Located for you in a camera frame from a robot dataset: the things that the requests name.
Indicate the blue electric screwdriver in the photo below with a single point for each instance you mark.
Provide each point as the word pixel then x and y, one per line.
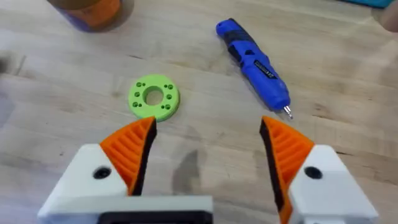
pixel 253 65

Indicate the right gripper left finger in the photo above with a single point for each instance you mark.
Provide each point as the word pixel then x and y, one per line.
pixel 124 155

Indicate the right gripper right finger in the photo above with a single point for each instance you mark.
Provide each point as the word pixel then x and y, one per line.
pixel 298 168

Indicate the green disc with holes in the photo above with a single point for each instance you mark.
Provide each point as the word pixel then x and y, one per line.
pixel 154 97

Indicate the blurred pale brown object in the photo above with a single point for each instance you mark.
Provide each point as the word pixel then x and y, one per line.
pixel 389 18

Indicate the teal object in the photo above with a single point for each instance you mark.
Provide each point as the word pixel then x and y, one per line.
pixel 368 2

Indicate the orange and purple toy tub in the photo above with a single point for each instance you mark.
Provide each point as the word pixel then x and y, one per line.
pixel 90 12

